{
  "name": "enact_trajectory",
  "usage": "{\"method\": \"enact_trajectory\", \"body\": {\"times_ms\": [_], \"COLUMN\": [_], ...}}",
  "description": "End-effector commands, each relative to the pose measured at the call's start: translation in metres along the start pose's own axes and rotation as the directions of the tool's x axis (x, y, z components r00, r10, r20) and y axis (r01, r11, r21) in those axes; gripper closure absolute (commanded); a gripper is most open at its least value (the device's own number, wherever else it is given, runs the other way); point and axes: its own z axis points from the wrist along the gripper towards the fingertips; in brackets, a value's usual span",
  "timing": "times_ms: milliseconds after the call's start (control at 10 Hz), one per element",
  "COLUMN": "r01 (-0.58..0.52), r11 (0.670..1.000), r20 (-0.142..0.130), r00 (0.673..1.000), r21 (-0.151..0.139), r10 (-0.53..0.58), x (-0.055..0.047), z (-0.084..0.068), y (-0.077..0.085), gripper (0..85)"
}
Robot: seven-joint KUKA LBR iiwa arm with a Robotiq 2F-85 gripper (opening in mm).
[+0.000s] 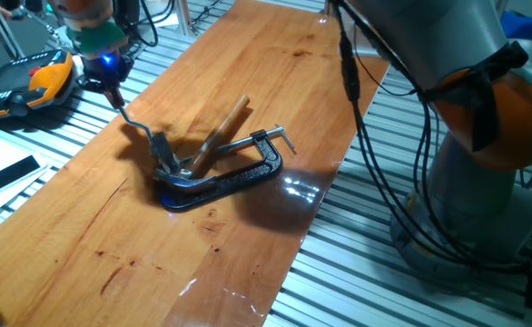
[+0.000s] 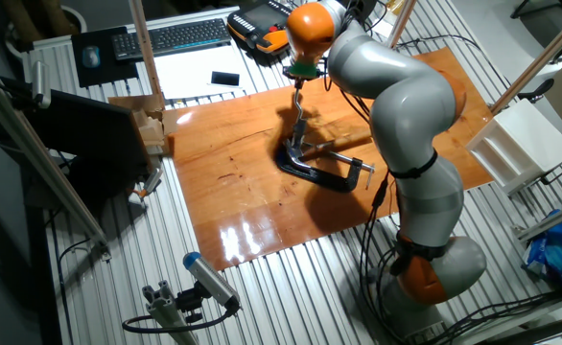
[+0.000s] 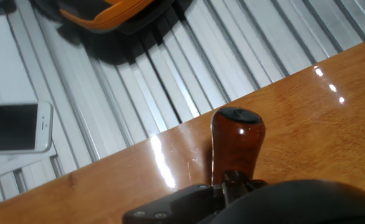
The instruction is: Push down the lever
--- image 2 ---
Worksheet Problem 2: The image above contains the blue plastic bag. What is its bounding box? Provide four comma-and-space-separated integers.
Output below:
523, 195, 562, 294

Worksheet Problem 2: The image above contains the white paper sheet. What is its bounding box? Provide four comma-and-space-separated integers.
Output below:
153, 43, 254, 101

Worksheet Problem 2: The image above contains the glossy wooden board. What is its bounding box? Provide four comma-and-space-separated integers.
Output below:
165, 46, 496, 272

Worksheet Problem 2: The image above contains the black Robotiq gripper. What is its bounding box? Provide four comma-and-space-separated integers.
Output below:
283, 69, 318, 92

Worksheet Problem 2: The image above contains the black camera cable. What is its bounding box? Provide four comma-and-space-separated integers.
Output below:
121, 301, 238, 334

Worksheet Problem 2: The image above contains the black steel C-clamp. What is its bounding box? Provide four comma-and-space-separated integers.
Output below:
274, 138, 376, 195

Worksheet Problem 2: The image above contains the black computer keyboard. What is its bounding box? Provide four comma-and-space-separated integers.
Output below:
111, 17, 233, 62

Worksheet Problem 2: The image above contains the aluminium extrusion camera mount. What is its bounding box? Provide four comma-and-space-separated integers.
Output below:
141, 280, 200, 345

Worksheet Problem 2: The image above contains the grey camera with blue cap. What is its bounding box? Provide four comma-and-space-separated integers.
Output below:
182, 251, 242, 311

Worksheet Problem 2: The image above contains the wooden handle claw hammer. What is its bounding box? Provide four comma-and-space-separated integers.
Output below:
284, 127, 373, 172

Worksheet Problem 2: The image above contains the white smartphone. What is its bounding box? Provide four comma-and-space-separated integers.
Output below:
209, 70, 242, 88

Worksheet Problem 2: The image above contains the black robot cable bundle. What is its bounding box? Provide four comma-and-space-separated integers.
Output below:
357, 172, 562, 345

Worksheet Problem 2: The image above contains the black mouse pad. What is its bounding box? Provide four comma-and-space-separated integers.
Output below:
70, 26, 139, 89

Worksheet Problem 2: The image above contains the grey computer mouse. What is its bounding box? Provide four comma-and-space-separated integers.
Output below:
82, 45, 102, 69

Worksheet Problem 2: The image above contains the wooden frame post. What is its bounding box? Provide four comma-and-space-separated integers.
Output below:
386, 0, 417, 49
489, 2, 562, 116
127, 0, 166, 100

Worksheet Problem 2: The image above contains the aluminium frame bar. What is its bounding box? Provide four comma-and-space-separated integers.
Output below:
0, 66, 110, 260

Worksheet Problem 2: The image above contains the orange handled spring clamp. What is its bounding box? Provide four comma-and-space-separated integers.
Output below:
127, 167, 165, 207

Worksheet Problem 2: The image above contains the green wrist mount plate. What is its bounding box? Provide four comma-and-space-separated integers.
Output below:
288, 61, 320, 80

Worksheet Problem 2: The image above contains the black orange teach pendant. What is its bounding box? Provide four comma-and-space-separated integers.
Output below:
226, 0, 293, 55

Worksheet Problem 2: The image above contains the grey camera on bar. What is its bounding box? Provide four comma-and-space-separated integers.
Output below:
30, 59, 52, 109

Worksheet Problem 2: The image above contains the white shelf box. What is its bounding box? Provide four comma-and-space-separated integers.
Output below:
465, 98, 562, 196

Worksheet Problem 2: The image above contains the black monitor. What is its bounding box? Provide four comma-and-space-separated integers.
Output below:
0, 76, 153, 202

